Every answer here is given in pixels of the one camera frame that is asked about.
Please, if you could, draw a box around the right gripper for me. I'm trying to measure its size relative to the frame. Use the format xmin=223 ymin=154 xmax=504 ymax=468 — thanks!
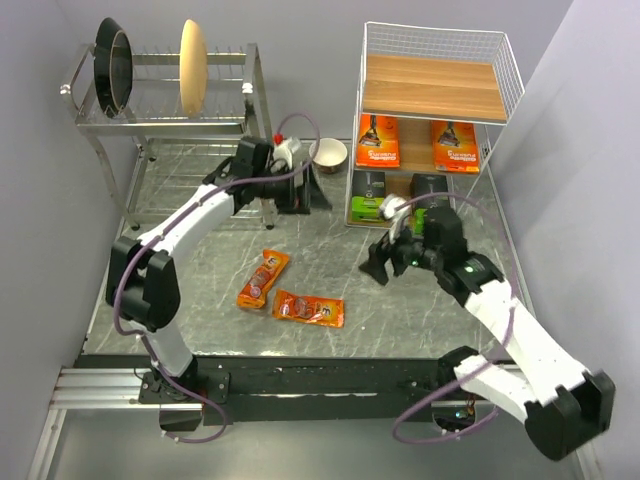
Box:
xmin=357 ymin=217 xmax=441 ymax=287

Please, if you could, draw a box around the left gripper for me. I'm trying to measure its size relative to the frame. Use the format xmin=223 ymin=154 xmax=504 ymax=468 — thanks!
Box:
xmin=253 ymin=162 xmax=332 ymax=217

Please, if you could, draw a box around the black green razor box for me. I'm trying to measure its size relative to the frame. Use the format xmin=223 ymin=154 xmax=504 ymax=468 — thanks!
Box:
xmin=350 ymin=170 xmax=386 ymax=224
xmin=410 ymin=174 xmax=450 ymax=233

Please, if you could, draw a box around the orange razor bag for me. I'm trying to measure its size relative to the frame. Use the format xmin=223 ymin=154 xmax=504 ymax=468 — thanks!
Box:
xmin=272 ymin=289 xmax=345 ymax=328
xmin=236 ymin=249 xmax=290 ymax=309

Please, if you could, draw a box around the orange razor pack back side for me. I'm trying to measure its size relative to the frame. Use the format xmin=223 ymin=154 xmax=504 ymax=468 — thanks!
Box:
xmin=355 ymin=113 xmax=400 ymax=169

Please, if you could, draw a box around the orange Gillette Fusion pack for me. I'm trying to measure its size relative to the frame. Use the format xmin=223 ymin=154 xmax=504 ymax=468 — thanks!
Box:
xmin=431 ymin=120 xmax=480 ymax=174

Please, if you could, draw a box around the white wire wooden shelf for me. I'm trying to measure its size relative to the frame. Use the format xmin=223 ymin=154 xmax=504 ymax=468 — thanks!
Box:
xmin=345 ymin=21 xmax=525 ymax=227

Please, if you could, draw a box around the steel dish rack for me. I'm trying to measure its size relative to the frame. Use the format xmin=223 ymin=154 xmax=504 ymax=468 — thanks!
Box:
xmin=60 ymin=43 xmax=272 ymax=230

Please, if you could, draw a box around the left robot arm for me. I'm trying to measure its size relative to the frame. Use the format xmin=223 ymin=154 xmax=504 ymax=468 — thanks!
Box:
xmin=105 ymin=136 xmax=332 ymax=402

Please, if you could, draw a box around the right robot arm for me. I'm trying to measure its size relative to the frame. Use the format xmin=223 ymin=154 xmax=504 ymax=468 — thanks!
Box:
xmin=360 ymin=195 xmax=616 ymax=461

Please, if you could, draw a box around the white brown bowl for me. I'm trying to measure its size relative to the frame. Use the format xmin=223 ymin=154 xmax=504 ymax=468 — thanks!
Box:
xmin=308 ymin=138 xmax=349 ymax=174

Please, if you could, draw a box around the beige plate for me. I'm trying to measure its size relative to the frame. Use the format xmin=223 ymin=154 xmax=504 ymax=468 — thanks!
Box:
xmin=179 ymin=19 xmax=208 ymax=118

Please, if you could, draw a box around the black plate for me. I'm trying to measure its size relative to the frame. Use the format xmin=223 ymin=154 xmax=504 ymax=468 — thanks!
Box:
xmin=93 ymin=17 xmax=133 ymax=118

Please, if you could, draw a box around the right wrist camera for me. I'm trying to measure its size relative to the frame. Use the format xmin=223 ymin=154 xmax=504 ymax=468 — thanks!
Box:
xmin=378 ymin=194 xmax=410 ymax=244

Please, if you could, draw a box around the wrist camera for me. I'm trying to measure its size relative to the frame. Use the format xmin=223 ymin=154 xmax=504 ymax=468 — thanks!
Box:
xmin=378 ymin=194 xmax=410 ymax=244
xmin=272 ymin=133 xmax=302 ymax=170

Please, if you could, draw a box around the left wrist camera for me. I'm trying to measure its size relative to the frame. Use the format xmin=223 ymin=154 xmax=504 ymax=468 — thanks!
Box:
xmin=272 ymin=133 xmax=302 ymax=170

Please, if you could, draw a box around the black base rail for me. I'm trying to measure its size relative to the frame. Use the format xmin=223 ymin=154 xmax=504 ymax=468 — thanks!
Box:
xmin=137 ymin=349 xmax=496 ymax=431

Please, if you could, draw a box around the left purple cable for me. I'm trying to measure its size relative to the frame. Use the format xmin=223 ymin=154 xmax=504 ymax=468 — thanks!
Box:
xmin=112 ymin=110 xmax=322 ymax=445

